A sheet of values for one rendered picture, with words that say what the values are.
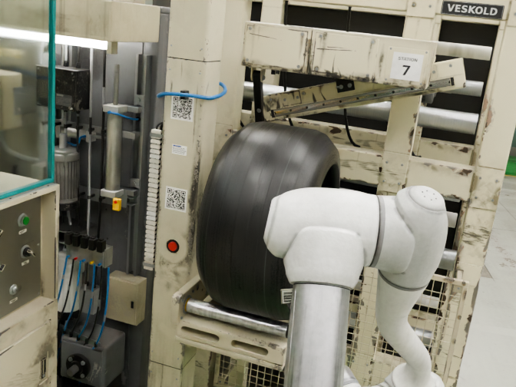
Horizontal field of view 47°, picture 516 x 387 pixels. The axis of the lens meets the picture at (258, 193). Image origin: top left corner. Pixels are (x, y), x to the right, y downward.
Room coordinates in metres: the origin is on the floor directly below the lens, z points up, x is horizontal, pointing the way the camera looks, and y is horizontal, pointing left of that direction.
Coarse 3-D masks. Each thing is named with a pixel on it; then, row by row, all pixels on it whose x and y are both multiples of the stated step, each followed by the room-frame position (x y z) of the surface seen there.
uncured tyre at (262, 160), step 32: (256, 128) 1.74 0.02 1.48; (288, 128) 1.75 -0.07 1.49; (224, 160) 1.62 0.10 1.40; (256, 160) 1.60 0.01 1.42; (288, 160) 1.59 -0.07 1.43; (320, 160) 1.63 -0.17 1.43; (224, 192) 1.55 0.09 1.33; (256, 192) 1.53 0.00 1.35; (224, 224) 1.52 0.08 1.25; (256, 224) 1.50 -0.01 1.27; (224, 256) 1.51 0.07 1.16; (256, 256) 1.48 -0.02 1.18; (224, 288) 1.55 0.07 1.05; (256, 288) 1.50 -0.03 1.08; (288, 288) 1.50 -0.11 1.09
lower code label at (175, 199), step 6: (168, 192) 1.80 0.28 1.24; (174, 192) 1.79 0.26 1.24; (180, 192) 1.79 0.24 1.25; (186, 192) 1.78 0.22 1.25; (168, 198) 1.80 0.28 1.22; (174, 198) 1.79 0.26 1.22; (180, 198) 1.79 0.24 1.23; (186, 198) 1.78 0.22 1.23; (168, 204) 1.80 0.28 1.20; (174, 204) 1.79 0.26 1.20; (180, 204) 1.79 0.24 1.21; (186, 204) 1.78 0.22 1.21; (180, 210) 1.79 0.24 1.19
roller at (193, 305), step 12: (192, 300) 1.70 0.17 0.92; (192, 312) 1.69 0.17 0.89; (204, 312) 1.67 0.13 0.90; (216, 312) 1.66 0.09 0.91; (228, 312) 1.66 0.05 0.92; (240, 312) 1.66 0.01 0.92; (240, 324) 1.64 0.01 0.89; (252, 324) 1.62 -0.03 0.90; (264, 324) 1.62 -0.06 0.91; (276, 324) 1.61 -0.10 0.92; (288, 324) 1.62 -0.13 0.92
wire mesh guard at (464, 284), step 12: (372, 276) 2.01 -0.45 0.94; (432, 276) 1.94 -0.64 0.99; (444, 276) 1.94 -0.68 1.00; (432, 288) 1.94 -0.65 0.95; (360, 300) 2.01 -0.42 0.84; (372, 300) 2.01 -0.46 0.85; (420, 312) 1.95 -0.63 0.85; (348, 324) 2.02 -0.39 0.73; (456, 324) 1.91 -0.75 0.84; (456, 336) 1.90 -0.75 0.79; (360, 348) 2.01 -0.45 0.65; (216, 360) 2.17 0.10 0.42; (216, 372) 2.17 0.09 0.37; (240, 372) 2.15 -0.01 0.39; (264, 372) 2.11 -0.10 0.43; (372, 372) 1.99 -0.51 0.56; (444, 372) 1.91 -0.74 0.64; (216, 384) 2.17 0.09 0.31; (228, 384) 2.16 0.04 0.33; (444, 384) 1.91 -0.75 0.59
